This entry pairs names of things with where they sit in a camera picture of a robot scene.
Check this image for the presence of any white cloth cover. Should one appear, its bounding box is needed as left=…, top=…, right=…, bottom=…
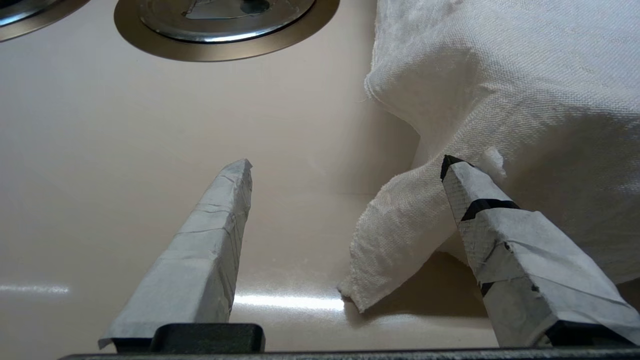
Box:
left=337, top=0, right=640, bottom=313

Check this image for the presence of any steel pot lid black knob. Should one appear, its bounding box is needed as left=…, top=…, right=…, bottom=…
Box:
left=139, top=0, right=317, bottom=44

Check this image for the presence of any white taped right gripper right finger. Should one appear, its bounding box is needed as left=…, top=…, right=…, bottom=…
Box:
left=440, top=155, right=640, bottom=348

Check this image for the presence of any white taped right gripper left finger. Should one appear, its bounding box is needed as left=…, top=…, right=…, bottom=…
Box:
left=98, top=159, right=253, bottom=351

